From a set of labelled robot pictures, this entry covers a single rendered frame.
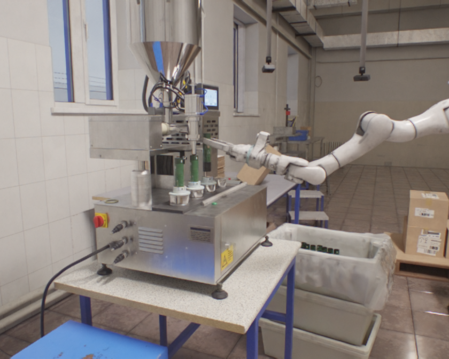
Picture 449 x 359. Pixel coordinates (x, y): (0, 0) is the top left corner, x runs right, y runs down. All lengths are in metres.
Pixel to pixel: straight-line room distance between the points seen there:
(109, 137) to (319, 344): 1.46
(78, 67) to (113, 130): 2.31
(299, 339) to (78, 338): 1.18
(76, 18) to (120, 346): 2.95
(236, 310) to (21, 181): 1.87
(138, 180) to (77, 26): 2.55
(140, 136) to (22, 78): 1.54
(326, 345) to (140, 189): 1.26
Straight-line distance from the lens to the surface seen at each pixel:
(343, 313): 2.00
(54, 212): 2.90
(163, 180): 1.65
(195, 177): 1.36
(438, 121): 1.50
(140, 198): 1.33
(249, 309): 1.20
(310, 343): 2.14
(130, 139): 1.32
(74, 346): 1.39
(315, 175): 1.33
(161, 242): 1.29
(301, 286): 2.03
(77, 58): 3.65
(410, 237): 3.64
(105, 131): 1.38
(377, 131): 1.37
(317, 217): 4.42
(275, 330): 2.17
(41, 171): 2.79
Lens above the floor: 1.33
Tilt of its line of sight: 9 degrees down
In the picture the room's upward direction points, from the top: straight up
